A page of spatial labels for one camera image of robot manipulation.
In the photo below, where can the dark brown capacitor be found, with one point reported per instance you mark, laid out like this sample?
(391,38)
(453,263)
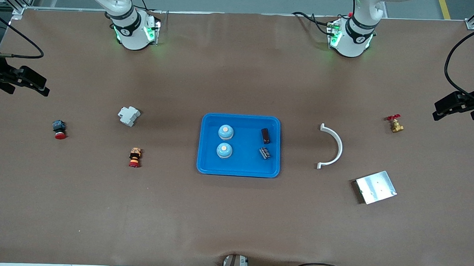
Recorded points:
(265,135)

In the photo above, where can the small black ribbed component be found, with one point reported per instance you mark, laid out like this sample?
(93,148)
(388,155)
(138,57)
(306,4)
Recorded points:
(264,153)

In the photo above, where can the blue dome call bell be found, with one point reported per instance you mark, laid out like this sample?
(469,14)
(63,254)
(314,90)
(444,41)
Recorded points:
(225,131)
(224,150)

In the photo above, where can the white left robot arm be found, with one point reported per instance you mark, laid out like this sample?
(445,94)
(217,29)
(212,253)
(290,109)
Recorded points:
(355,38)

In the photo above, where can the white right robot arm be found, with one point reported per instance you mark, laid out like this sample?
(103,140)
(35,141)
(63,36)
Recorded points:
(133,36)

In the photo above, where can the red mushroom push button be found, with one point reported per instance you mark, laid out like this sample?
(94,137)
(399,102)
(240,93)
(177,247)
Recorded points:
(59,128)

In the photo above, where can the white circuit breaker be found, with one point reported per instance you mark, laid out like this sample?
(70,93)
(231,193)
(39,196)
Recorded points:
(129,116)

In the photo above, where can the silver metal plate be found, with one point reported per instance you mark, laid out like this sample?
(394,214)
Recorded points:
(376,188)

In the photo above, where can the white curved plastic clamp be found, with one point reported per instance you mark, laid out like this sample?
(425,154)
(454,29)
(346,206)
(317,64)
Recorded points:
(341,147)

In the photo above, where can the orange emergency stop button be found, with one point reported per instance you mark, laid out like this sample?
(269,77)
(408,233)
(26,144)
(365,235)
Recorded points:
(134,157)

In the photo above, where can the blue plastic tray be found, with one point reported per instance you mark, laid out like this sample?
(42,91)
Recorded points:
(239,165)

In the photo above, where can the brown table cover sheet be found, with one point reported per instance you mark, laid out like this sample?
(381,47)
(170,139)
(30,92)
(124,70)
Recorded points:
(233,217)

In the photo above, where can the grey metal bracket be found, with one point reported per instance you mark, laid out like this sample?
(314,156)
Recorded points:
(233,265)

